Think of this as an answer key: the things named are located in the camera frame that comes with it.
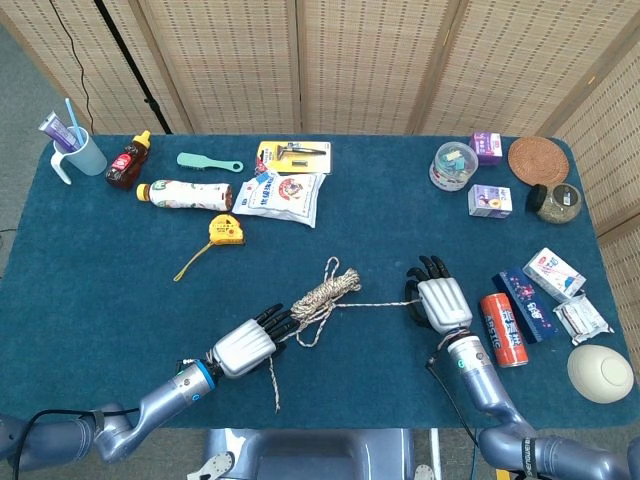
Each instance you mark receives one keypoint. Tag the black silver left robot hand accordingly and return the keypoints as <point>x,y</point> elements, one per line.
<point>245,350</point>

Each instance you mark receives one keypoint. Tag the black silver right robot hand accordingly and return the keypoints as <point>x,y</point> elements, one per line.
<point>445,305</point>

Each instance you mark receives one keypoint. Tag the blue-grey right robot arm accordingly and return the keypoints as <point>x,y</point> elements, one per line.
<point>475,370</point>

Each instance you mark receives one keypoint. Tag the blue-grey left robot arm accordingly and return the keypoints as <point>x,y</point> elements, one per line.
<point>165,400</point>

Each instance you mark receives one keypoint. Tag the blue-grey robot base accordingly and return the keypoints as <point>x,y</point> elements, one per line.
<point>310,455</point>

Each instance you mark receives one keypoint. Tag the red orange drink can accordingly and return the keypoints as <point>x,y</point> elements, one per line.
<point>502,330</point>

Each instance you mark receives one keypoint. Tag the long dark blue box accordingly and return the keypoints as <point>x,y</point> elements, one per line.
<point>525,305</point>

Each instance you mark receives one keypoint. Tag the white milk carton red print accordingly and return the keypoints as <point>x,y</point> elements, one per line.
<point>552,272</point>

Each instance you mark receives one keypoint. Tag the small purple white carton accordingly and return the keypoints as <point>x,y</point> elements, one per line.
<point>487,150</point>
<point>490,200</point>

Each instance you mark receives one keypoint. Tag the yellow tape measure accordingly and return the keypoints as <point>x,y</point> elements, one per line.
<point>227,230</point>

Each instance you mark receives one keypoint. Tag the white snack packet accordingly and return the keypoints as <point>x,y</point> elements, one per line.
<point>580,317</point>

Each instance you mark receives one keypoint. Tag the clear tub of binder clips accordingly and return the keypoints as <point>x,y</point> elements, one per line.
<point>452,167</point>

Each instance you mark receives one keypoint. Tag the blue felt table cover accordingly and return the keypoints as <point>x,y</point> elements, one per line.
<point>100,325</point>

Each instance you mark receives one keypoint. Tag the white table leg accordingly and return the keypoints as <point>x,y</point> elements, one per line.
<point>435,455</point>

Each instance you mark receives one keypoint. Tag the glass jar black lid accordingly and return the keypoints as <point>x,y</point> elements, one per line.
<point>557,205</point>

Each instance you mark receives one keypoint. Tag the white powder bag blue print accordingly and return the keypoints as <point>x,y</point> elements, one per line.
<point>280,197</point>

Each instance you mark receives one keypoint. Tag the white label drink bottle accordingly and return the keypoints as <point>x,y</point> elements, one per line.
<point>185,195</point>

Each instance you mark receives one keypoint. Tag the beige upturned bowl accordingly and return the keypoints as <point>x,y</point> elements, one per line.
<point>600,375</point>

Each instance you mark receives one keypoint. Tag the round woven brown coaster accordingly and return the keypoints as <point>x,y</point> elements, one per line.
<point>538,161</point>

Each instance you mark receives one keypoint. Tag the mint green brush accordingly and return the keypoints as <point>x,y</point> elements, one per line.
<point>195,161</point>

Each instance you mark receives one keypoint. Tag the razor in yellow blister pack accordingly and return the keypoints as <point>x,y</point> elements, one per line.
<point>300,155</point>

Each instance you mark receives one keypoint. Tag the brown honey bottle yellow cap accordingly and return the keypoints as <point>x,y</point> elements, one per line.
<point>125,167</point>

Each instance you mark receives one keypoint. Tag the bamboo folding screen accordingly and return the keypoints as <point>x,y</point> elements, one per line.
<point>350,65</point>

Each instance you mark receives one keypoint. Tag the light blue toothbrush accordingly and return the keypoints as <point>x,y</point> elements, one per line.
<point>71,116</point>

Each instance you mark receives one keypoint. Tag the purple toothpaste tube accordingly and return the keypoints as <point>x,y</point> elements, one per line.
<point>55,129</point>

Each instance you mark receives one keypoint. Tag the black tripod pole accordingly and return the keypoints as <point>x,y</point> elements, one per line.
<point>131,65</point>

